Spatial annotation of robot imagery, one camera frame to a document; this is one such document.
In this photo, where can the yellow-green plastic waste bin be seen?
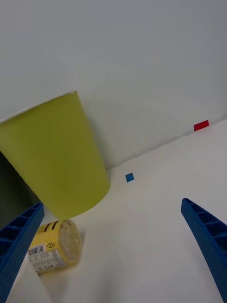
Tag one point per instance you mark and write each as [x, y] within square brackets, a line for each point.
[59, 154]

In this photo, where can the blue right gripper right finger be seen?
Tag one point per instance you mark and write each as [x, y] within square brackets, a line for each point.
[208, 239]

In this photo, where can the yellow label plastic bottle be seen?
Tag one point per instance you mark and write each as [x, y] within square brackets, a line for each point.
[54, 248]

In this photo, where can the white paper cup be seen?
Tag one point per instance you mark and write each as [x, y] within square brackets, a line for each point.
[28, 286]

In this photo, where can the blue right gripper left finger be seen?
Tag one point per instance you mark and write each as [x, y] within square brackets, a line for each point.
[16, 248]

